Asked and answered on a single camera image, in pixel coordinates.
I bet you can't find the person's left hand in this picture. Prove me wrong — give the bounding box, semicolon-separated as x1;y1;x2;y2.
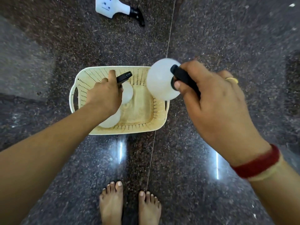
85;70;124;116

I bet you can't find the person's right hand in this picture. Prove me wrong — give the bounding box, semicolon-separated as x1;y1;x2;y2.
174;60;272;167

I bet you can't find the white spray bottle black trigger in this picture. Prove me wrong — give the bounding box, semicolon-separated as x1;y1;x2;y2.
98;71;134;129
146;58;201;101

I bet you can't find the person's left forearm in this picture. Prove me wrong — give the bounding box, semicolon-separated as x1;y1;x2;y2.
0;103;110;225

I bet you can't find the person's right forearm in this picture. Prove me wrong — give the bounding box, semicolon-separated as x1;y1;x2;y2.
248;155;300;225

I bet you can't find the cream perforated plastic basket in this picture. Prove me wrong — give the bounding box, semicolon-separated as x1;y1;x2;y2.
69;66;170;135

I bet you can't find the white labelled spray bottle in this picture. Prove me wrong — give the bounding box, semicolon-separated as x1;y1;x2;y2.
95;0;145;27

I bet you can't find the red thread bangle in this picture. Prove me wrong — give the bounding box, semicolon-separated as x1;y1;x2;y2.
231;144;281;179

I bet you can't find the thin beige bangle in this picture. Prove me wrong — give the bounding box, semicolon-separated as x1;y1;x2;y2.
248;154;284;182

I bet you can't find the person's right foot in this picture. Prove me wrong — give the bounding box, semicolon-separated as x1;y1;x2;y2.
138;190;162;225

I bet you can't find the person's foot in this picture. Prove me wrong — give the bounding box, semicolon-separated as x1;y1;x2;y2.
99;181;124;225
138;190;162;225

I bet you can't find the person's left foot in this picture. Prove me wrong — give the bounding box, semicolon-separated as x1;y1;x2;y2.
99;181;124;225

